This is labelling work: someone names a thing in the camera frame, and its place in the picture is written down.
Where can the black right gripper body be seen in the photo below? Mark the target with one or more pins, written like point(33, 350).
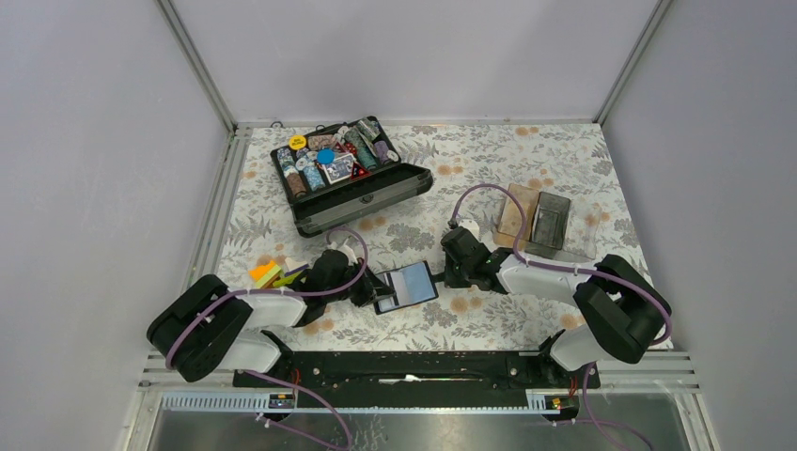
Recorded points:
point(457, 274)

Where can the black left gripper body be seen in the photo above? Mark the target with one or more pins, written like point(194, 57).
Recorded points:
point(361, 294)

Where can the black card holder wallet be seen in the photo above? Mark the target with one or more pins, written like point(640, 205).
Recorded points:
point(410, 286)

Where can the silver credit card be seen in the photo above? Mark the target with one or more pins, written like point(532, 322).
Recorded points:
point(402, 296)

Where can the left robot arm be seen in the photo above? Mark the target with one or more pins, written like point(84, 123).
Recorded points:
point(212, 326)

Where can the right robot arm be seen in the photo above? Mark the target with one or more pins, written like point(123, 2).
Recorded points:
point(624, 314)

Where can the smoky grey transparent card box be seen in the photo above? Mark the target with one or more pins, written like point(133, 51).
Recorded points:
point(550, 221)

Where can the blue playing card deck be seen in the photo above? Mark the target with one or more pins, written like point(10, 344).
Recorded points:
point(339, 169)

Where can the clear transparent card box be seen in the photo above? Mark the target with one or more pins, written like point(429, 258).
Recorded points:
point(582, 228)

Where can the green purple toy block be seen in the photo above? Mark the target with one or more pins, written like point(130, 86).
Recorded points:
point(291, 270)

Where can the blue poker chip stack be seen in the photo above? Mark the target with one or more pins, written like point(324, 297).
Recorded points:
point(315, 179)

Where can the brown poker chip stack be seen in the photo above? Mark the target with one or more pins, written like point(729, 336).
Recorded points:
point(296, 184)

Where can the black poker chip case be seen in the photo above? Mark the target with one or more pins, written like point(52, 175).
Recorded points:
point(391, 181)

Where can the red triangular dealer button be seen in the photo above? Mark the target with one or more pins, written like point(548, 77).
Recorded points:
point(358, 172)

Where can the blue round dealer chip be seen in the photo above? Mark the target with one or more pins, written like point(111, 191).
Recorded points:
point(325, 156)

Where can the yellow round chip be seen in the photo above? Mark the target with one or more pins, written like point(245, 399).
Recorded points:
point(297, 142)

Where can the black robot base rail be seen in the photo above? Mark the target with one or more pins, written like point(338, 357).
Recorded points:
point(503, 369)

